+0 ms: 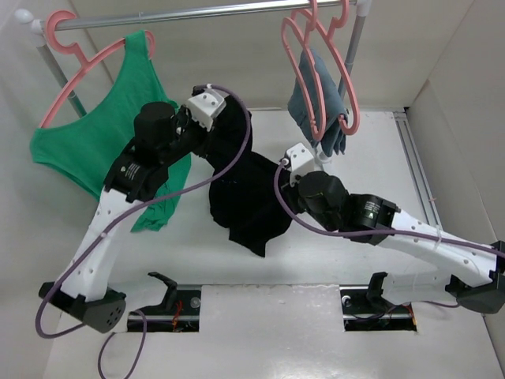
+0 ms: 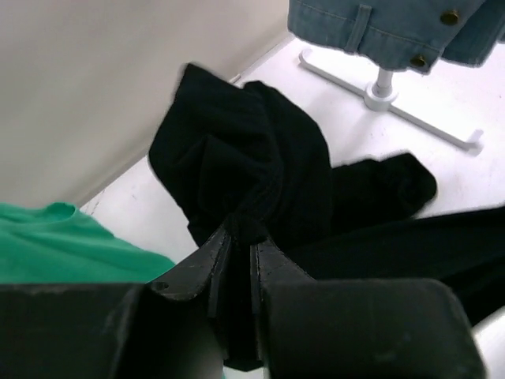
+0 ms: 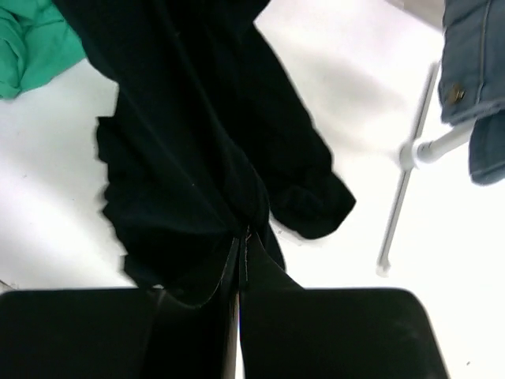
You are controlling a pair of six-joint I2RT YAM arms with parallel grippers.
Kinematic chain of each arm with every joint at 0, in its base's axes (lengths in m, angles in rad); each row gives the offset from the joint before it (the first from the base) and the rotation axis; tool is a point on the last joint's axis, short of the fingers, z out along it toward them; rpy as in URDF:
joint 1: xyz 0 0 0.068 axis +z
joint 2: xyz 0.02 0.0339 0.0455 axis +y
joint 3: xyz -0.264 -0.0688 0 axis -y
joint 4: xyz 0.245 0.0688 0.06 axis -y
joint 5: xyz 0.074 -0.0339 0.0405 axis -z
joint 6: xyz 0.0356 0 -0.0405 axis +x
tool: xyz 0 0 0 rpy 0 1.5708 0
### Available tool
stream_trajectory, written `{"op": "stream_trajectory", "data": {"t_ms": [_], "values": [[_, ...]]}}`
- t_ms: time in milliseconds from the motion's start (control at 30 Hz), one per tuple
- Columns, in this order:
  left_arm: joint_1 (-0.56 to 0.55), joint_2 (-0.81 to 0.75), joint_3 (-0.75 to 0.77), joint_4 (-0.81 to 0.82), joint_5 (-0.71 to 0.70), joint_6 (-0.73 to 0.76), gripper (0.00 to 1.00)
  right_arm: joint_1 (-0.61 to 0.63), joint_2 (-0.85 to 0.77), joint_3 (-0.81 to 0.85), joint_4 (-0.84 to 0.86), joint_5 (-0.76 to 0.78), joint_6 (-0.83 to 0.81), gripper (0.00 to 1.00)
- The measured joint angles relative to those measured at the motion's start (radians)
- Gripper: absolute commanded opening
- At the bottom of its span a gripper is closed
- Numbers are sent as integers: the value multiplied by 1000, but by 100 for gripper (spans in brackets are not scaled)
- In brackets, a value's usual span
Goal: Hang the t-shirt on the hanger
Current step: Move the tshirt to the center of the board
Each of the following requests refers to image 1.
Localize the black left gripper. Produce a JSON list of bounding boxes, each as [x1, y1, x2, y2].
[[160, 104, 218, 166]]

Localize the black t shirt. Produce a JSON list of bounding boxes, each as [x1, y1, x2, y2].
[[205, 96, 292, 257]]

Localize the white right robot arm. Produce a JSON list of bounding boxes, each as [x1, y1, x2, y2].
[[274, 165, 504, 314]]

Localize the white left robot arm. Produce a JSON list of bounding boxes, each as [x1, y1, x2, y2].
[[39, 94, 226, 333]]

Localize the pink hanger with tank top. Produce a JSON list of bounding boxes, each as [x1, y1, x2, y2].
[[39, 9, 157, 129]]

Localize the pink hanger with denim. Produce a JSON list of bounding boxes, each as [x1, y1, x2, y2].
[[283, 1, 361, 136]]

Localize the blue denim garment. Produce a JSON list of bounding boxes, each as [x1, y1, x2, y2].
[[286, 47, 350, 157]]

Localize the green tank top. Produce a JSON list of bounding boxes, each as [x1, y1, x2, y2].
[[30, 31, 193, 233]]

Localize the silver clothes rack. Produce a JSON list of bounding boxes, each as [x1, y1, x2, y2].
[[13, 0, 374, 163]]

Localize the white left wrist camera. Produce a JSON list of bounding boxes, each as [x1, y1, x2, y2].
[[184, 88, 226, 132]]

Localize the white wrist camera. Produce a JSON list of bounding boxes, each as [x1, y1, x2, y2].
[[284, 143, 315, 187], [184, 88, 226, 132]]

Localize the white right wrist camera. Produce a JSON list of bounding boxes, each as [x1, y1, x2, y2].
[[284, 143, 315, 187]]

